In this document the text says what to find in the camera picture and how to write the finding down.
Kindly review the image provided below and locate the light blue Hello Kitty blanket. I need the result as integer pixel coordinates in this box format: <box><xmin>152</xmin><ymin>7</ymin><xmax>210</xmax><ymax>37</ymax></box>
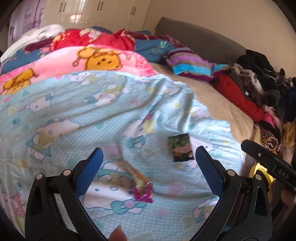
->
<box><xmin>1</xmin><ymin>71</ymin><xmax>243</xmax><ymax>240</ymax></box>

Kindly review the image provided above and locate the yellow rimmed black trash bin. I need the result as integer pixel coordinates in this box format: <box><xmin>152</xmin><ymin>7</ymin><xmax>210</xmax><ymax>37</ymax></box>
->
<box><xmin>248</xmin><ymin>163</ymin><xmax>274</xmax><ymax>192</ymax></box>

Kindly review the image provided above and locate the blue leaf pattern quilt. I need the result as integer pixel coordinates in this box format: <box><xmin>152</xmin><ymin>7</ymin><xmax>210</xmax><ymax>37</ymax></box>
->
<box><xmin>91</xmin><ymin>26</ymin><xmax>181</xmax><ymax>63</ymax></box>

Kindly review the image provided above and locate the purple blue striped pillow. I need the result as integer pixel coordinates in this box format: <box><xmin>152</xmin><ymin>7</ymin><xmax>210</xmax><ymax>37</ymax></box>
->
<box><xmin>163</xmin><ymin>48</ymin><xmax>230</xmax><ymax>82</ymax></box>

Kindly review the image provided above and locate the red floral quilt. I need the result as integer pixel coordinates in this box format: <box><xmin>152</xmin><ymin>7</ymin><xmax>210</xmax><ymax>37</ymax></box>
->
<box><xmin>49</xmin><ymin>28</ymin><xmax>136</xmax><ymax>53</ymax></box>

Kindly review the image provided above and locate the gold magenta candy wrapper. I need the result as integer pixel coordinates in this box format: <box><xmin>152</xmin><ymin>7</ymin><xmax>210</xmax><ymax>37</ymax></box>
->
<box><xmin>117</xmin><ymin>160</ymin><xmax>154</xmax><ymax>203</ymax></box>

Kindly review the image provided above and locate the person right hand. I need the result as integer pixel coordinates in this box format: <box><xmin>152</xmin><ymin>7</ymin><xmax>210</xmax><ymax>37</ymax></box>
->
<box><xmin>267</xmin><ymin>182</ymin><xmax>295</xmax><ymax>222</ymax></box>

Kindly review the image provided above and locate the beige bed sheet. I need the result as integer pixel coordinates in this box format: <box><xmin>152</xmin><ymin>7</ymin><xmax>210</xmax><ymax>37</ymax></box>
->
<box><xmin>151</xmin><ymin>63</ymin><xmax>254</xmax><ymax>143</ymax></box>

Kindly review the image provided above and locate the person left hand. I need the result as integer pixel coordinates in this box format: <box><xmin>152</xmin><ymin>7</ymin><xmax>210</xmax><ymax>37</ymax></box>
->
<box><xmin>108</xmin><ymin>225</ymin><xmax>127</xmax><ymax>241</ymax></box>

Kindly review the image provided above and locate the dark green snack packet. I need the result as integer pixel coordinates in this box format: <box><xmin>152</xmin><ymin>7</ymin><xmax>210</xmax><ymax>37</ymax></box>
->
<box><xmin>168</xmin><ymin>133</ymin><xmax>194</xmax><ymax>162</ymax></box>

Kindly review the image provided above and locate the pink Hello Kitty door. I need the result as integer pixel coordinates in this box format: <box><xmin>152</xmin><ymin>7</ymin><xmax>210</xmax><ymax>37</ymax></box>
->
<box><xmin>8</xmin><ymin>0</ymin><xmax>47</xmax><ymax>47</ymax></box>

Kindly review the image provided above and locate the cream glossy wardrobe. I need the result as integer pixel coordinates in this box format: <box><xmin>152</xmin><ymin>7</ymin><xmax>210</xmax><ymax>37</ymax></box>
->
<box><xmin>43</xmin><ymin>0</ymin><xmax>151</xmax><ymax>33</ymax></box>

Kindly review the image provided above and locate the red cushion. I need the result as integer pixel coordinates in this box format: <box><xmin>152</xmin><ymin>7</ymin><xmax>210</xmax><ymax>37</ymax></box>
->
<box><xmin>212</xmin><ymin>74</ymin><xmax>264</xmax><ymax>123</ymax></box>

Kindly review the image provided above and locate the pink cartoon bear blanket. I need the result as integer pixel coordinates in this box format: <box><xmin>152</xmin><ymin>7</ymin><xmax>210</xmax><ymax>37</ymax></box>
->
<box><xmin>1</xmin><ymin>45</ymin><xmax>157</xmax><ymax>95</ymax></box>

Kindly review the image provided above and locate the white clothing heap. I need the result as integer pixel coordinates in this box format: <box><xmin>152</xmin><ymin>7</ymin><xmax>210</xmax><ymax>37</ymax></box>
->
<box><xmin>1</xmin><ymin>24</ymin><xmax>65</xmax><ymax>62</ymax></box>

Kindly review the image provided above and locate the pile of dark clothes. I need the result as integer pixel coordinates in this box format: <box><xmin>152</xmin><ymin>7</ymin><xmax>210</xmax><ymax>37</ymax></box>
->
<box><xmin>228</xmin><ymin>50</ymin><xmax>295</xmax><ymax>153</ymax></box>

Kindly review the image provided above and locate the grey bed headboard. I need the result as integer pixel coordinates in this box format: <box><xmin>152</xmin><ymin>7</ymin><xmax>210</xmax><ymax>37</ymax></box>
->
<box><xmin>154</xmin><ymin>17</ymin><xmax>246</xmax><ymax>64</ymax></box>

